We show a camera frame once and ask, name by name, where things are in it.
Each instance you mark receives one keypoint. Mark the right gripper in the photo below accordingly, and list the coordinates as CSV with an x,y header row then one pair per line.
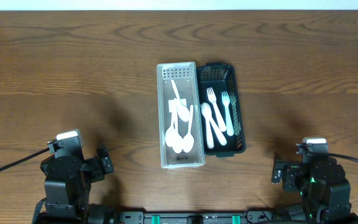
x,y
291,170

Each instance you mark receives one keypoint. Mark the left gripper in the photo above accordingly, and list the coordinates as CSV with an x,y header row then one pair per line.
x,y
103,163

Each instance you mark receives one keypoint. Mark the dark green plastic basket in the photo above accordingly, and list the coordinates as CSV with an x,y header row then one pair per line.
x,y
221,78

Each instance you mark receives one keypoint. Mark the pale green plastic fork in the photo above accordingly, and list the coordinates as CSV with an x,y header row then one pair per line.
x,y
226,103

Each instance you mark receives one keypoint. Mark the white thick plastic spoon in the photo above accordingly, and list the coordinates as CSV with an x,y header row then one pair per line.
x,y
207,113

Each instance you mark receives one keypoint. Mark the white fork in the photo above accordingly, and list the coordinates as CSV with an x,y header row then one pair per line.
x,y
220,136
212,99

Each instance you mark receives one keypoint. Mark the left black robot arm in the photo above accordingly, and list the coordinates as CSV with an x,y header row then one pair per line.
x,y
67,188

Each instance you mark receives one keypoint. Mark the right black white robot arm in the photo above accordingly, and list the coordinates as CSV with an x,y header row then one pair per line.
x,y
323,187

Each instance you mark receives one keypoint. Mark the white label sticker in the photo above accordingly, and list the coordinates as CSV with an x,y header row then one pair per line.
x,y
172,104

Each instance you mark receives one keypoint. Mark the clear plastic basket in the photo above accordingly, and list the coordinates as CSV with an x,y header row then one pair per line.
x,y
184,75

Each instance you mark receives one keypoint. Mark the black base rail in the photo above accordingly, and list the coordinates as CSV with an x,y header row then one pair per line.
x,y
194,217

